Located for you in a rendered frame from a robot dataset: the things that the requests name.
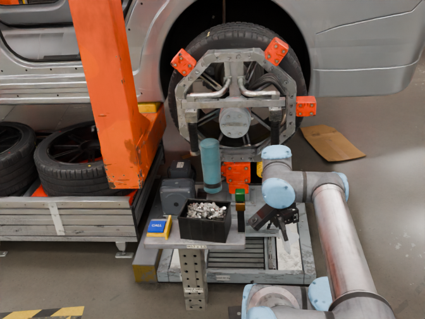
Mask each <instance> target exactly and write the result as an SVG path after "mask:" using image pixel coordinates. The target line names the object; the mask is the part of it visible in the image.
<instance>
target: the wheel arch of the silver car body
mask: <svg viewBox="0 0 425 319"><path fill-rule="evenodd" d="M213 15H214V16H215V17H214V20H213V21H212V25H211V27H214V26H217V25H221V24H222V0H193V1H191V2H190V3H189V4H187V5H186V7H184V8H183V9H182V10H181V11H180V12H179V14H177V15H176V17H175V18H174V20H173V21H172V22H171V24H170V26H169V27H168V29H167V31H166V33H165V35H164V38H163V41H162V43H161V47H160V50H159V56H158V61H157V82H158V87H159V93H160V96H161V99H162V101H163V102H165V100H166V98H167V96H168V88H169V82H170V80H171V76H172V74H173V71H174V69H175V68H174V67H172V66H171V65H170V63H171V61H172V59H173V58H174V57H175V56H176V55H177V53H178V52H179V51H180V50H181V49H184V50H185V48H186V47H187V46H188V45H189V44H190V43H191V42H192V41H193V40H194V39H195V38H196V37H197V36H198V35H199V34H201V33H203V32H205V30H207V29H208V28H209V24H210V22H211V19H212V17H213ZM229 22H230V23H231V22H235V23H236V22H241V23H242V22H247V23H253V24H258V25H259V26H260V25H261V26H263V27H265V28H268V29H269V30H272V31H273V32H275V33H277V34H278V35H279V36H280V37H282V38H283V40H285V41H286V42H287V44H289V45H290V47H291V48H292V49H293V51H294V53H295V54H296V56H297V58H298V60H299V63H300V66H301V69H302V73H303V76H304V80H305V84H306V89H307V96H310V95H311V90H312V83H313V65H312V56H311V52H310V49H309V45H308V43H307V39H306V38H305V35H304V33H303V31H302V29H301V28H300V26H299V24H298V23H297V21H296V20H295V19H294V17H293V16H292V15H291V14H290V13H289V11H288V10H287V9H285V8H284V7H283V6H282V5H281V4H280V3H279V2H277V1H275V0H226V23H229Z"/></svg>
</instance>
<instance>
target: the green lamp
mask: <svg viewBox="0 0 425 319"><path fill-rule="evenodd" d="M235 201H245V189H235Z"/></svg>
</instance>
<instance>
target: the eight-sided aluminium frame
mask: <svg viewBox="0 0 425 319"><path fill-rule="evenodd" d="M237 56H239V58H238V57H237ZM228 57H229V58H228ZM224 61H229V62H238V61H256V62H258V63H259V64H260V65H261V66H262V67H263V68H264V69H265V70H266V71H267V72H268V73H273V74H275V75H276V76H277V77H278V78H279V80H280V82H281V83H282V85H283V87H285V89H286V123H285V124H284V126H282V127H281V128H280V142H279V143H280V144H282V143H283V142H284V141H285V140H287V139H288V138H289V137H290V136H291V135H292V134H293V133H294V132H295V112H296V94H297V86H296V82H295V81H294V79H293V78H292V77H291V76H289V75H288V74H287V73H286V72H285V71H284V70H283V69H282V68H281V67H280V66H275V65H273V64H272V63H271V62H270V61H268V60H267V59H265V52H264V51H263V50H262V49H261V48H254V47H253V48H244V49H212V50H208V51H207V52H206V53H205V54H204V55H203V57H201V59H200V60H199V61H198V62H197V63H196V66H195V68H194V69H193V70H192V71H191V72H190V73H189V74H188V75H187V76H186V77H183V78H182V80H181V81H180V82H179V83H178V84H177V86H176V88H175V97H176V107H177V113H178V124H179V131H180V135H182V136H183V138H186V140H188V141H189V142H190V137H189V131H188V130H189V129H188V123H186V121H185V110H186V109H182V106H181V101H182V100H185V99H187V95H186V90H187V89H188V88H189V87H190V86H191V85H192V84H193V83H194V82H195V80H196V79H197V78H198V77H199V76H200V75H201V74H202V72H203V71H204V70H205V69H206V68H207V67H208V66H209V65H210V64H211V63H220V62H224ZM204 139H205V138H204V137H203V136H201V135H200V134H199V133H198V141H199V149H200V142H201V141H202V140H204ZM270 145H271V138H269V139H268V140H267V141H266V142H264V143H263V144H262V145H261V146H260V147H259V148H257V149H220V150H219V151H220V160H221V162H222V161H225V162H261V161H262V158H261V156H262V150H263V149H264V148H266V147H268V146H270Z"/></svg>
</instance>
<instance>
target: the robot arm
mask: <svg viewBox="0 0 425 319"><path fill-rule="evenodd" d="M291 156H292V154H291V150H290V148H289V147H286V146H283V145H272V146H268V147H266V148H264V149H263V150H262V156H261V158H262V187H261V190H262V196H263V199H264V200H265V202H266V204H265V205H264V206H263V207H262V208H261V209H260V210H259V211H257V212H256V213H255V214H254V215H253V216H252V217H251V218H249V219H248V223H249V224H250V226H251V227H252V228H253V229H254V230H255V231H258V230H259V229H260V228H261V227H263V226H264V225H265V224H266V228H267V229H270V227H271V225H272V223H273V225H274V226H275V227H276V228H278V227H279V235H280V237H281V239H282V243H283V246H284V250H285V251H286V252H287V253H288V254H291V249H290V246H291V245H292V244H293V243H294V242H296V241H297V240H298V239H299V235H298V234H297V233H292V232H291V230H290V227H286V226H285V225H286V224H290V223H297V222H299V209H298V208H297V207H296V203H312V204H313V206H314V211H315V215H316V221H317V227H318V230H319V236H320V240H321V247H322V250H323V256H324V262H325V266H326V272H327V277H319V278H317V279H315V280H314V281H313V282H312V283H311V284H310V286H309V287H297V286H286V285H264V284H247V285H246V286H245V288H244V290H243V300H242V319H395V316H394V314H393V310H392V308H391V306H390V304H389V302H388V301H387V300H386V299H385V298H384V297H382V296H380V295H379V294H378V293H377V291H376V288H375V285H374V282H373V278H372V276H371V273H370V271H369V267H368V265H367V261H366V258H365V256H364V252H363V250H362V246H361V244H360V240H359V237H358V235H357V231H356V229H355V225H354V222H353V220H352V217H351V214H350V211H349V208H348V205H347V200H348V193H349V189H348V182H347V177H346V176H345V174H343V173H337V172H298V171H292V157H291ZM293 209H296V210H293ZM295 214H297V215H298V219H296V216H295ZM294 219H296V220H294Z"/></svg>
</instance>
